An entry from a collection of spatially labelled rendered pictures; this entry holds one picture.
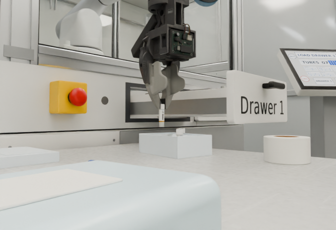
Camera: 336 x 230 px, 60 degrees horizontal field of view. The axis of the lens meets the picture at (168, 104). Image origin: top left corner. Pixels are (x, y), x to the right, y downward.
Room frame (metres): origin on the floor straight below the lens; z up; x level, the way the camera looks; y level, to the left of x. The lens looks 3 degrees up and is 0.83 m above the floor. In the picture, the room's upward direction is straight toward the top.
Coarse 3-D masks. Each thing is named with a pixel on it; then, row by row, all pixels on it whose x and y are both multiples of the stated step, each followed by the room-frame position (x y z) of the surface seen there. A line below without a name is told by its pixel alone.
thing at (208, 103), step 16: (144, 96) 0.79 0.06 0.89; (160, 96) 0.75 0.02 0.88; (176, 96) 0.71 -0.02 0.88; (192, 96) 0.68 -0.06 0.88; (208, 96) 0.65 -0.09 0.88; (224, 96) 0.62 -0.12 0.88; (144, 112) 0.78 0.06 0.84; (176, 112) 0.71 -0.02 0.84; (192, 112) 0.67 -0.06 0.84; (208, 112) 0.64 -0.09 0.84; (224, 112) 0.62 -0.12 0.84
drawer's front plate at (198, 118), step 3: (195, 117) 1.04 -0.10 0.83; (198, 117) 1.03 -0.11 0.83; (201, 117) 1.05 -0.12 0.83; (204, 117) 1.06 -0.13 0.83; (207, 117) 1.08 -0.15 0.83; (210, 117) 1.09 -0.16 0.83; (213, 117) 1.11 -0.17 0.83; (216, 117) 1.12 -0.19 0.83; (219, 117) 1.14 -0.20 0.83; (222, 117) 1.15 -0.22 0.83; (225, 117) 1.17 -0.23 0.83; (195, 120) 1.04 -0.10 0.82; (198, 120) 1.04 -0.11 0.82; (201, 120) 1.05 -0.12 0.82; (204, 120) 1.06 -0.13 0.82; (207, 120) 1.08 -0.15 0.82; (210, 120) 1.09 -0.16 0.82; (213, 120) 1.10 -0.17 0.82; (216, 120) 1.12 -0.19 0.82; (219, 120) 1.14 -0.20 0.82; (222, 120) 1.15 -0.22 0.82; (225, 120) 1.17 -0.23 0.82
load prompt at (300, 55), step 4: (296, 52) 1.51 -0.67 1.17; (300, 52) 1.51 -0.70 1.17; (304, 52) 1.52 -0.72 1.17; (308, 52) 1.52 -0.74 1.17; (312, 52) 1.52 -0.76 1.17; (316, 52) 1.53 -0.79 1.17; (320, 52) 1.53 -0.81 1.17; (324, 52) 1.53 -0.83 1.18; (300, 56) 1.49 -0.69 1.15; (304, 56) 1.49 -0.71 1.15; (308, 56) 1.50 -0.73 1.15; (312, 56) 1.50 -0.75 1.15; (316, 56) 1.50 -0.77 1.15; (320, 56) 1.50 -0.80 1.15; (324, 56) 1.51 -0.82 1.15; (328, 56) 1.51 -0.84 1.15; (332, 56) 1.51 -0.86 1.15
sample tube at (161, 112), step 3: (162, 105) 0.58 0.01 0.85; (162, 108) 0.58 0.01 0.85; (159, 111) 0.58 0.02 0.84; (162, 111) 0.58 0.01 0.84; (159, 114) 0.58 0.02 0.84; (162, 114) 0.58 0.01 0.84; (159, 117) 0.58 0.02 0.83; (162, 117) 0.58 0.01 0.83; (159, 120) 0.58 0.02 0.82; (162, 120) 0.58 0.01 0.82; (159, 123) 0.58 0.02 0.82; (162, 123) 0.58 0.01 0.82; (159, 126) 0.58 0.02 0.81; (162, 126) 0.58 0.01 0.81
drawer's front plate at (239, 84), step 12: (228, 72) 0.59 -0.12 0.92; (240, 72) 0.61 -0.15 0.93; (228, 84) 0.59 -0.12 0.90; (240, 84) 0.60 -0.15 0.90; (252, 84) 0.65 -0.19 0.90; (228, 96) 0.59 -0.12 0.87; (240, 96) 0.60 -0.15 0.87; (252, 96) 0.65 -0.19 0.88; (264, 96) 0.69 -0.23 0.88; (276, 96) 0.75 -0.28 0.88; (228, 108) 0.59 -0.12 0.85; (240, 108) 0.60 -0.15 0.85; (252, 108) 0.64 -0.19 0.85; (276, 108) 0.74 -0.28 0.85; (228, 120) 0.59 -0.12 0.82; (240, 120) 0.60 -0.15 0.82; (252, 120) 0.64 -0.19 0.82; (264, 120) 0.69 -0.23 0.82; (276, 120) 0.74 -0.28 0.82
